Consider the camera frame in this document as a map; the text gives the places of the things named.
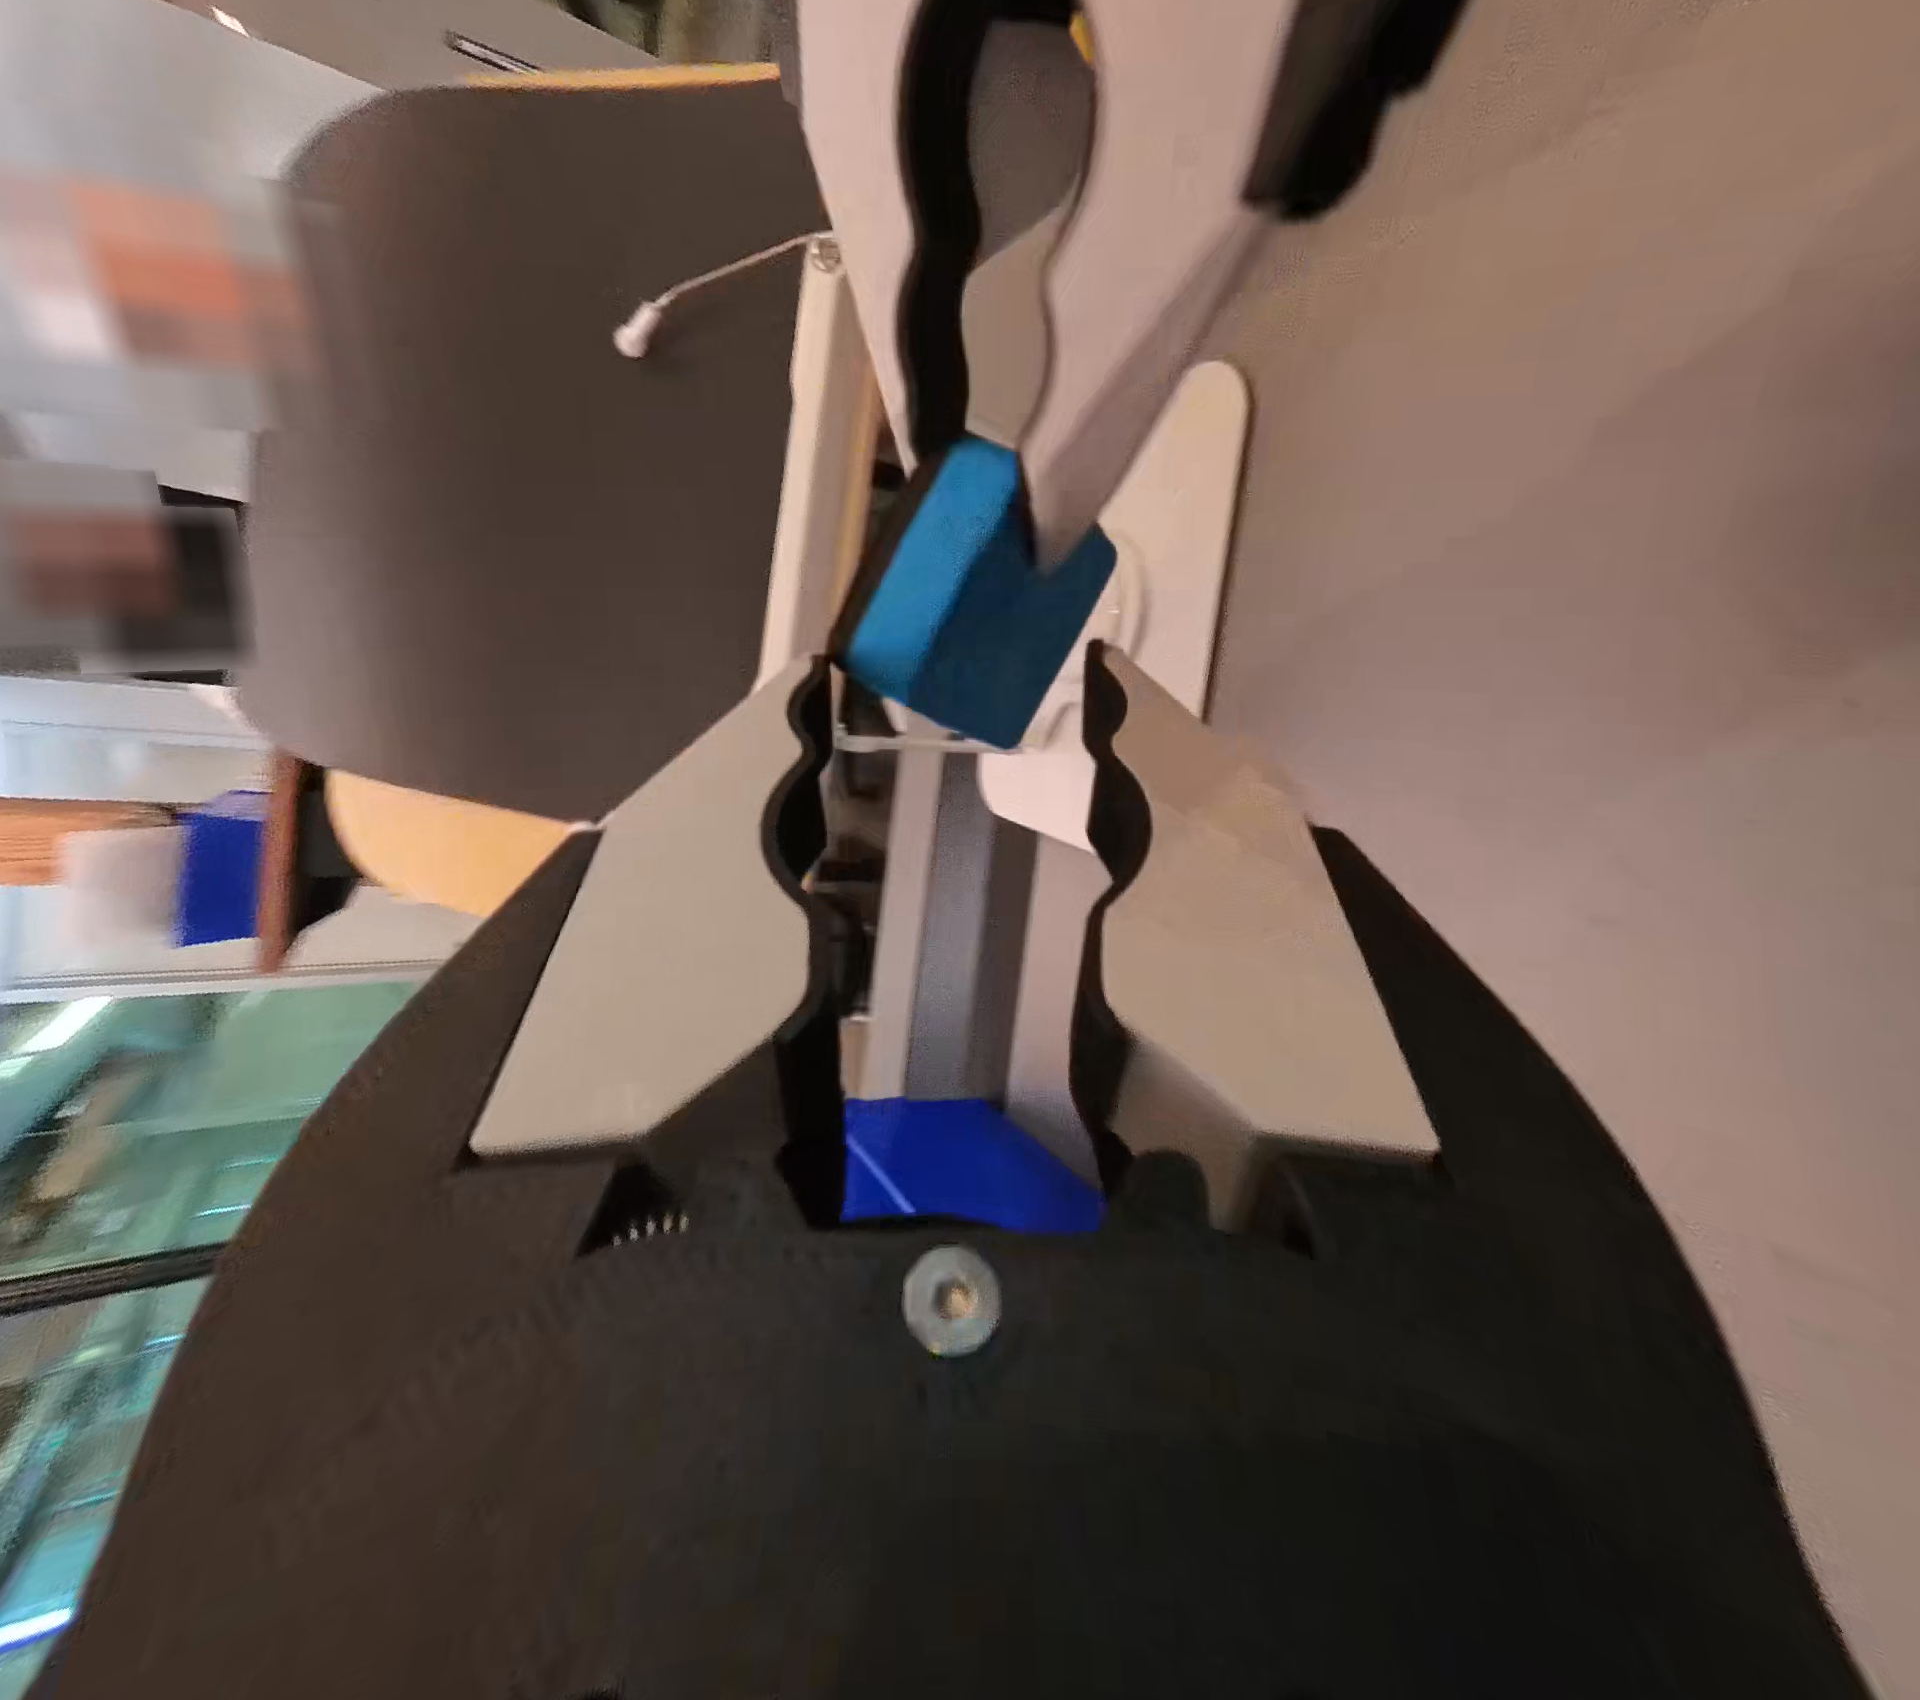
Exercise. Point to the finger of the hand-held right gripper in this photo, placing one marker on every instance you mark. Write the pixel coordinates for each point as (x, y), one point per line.
(854, 80)
(1185, 80)

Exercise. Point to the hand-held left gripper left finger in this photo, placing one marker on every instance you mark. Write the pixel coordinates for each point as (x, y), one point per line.
(660, 981)

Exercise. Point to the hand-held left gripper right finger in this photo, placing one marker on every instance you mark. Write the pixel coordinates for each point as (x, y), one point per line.
(1261, 981)

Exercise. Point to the blue felt eraser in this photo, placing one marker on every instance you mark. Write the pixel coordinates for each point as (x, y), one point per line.
(960, 634)

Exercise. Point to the small blue crate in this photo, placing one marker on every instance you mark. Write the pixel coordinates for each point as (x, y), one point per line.
(225, 868)

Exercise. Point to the wooden board with black mat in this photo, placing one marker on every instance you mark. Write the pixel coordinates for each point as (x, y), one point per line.
(525, 454)

